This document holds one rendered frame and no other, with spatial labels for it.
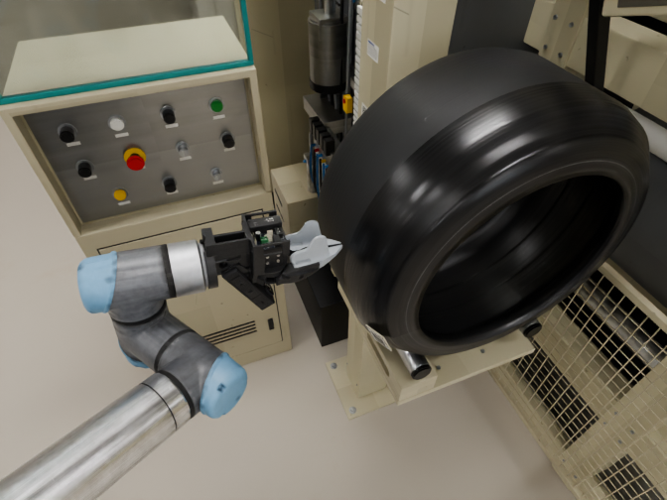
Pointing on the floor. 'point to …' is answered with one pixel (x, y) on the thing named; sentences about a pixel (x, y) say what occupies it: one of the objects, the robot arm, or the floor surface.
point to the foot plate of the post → (353, 407)
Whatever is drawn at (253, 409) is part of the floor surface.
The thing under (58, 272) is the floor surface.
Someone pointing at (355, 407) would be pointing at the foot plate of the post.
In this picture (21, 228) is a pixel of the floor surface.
